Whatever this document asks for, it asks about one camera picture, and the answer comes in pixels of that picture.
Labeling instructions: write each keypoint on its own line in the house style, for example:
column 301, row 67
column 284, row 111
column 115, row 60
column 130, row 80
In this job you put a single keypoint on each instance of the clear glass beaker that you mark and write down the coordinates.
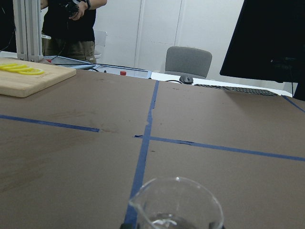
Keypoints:
column 174, row 203

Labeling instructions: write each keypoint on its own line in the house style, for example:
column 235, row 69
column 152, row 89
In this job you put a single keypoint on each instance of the black computer mouse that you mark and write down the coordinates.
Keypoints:
column 185, row 79

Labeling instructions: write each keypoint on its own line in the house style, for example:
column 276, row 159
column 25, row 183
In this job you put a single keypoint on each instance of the grey office chair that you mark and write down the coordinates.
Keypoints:
column 187, row 60

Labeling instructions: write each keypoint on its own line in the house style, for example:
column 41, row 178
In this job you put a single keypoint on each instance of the black keyboard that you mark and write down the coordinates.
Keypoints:
column 240, row 89

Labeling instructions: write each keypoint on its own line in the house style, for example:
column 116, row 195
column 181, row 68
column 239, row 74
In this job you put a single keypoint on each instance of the person in black shirt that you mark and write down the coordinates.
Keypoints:
column 68, row 27

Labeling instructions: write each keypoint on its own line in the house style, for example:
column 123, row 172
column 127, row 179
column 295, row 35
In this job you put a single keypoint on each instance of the front lemon slice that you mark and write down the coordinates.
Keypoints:
column 32, row 72

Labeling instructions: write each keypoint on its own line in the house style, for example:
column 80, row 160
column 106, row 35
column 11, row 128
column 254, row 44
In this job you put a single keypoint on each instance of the lemon slice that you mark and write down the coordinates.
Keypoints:
column 32, row 72
column 26, row 69
column 3, row 65
column 17, row 66

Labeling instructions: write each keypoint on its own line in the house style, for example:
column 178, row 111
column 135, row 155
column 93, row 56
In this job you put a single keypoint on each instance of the black computer monitor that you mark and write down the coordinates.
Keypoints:
column 268, row 43

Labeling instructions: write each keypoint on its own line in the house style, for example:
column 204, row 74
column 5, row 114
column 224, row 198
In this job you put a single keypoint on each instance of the bamboo cutting board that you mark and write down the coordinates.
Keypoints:
column 23, row 85

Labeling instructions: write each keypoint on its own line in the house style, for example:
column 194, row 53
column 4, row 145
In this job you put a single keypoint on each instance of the aluminium frame post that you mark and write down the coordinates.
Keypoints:
column 27, row 18

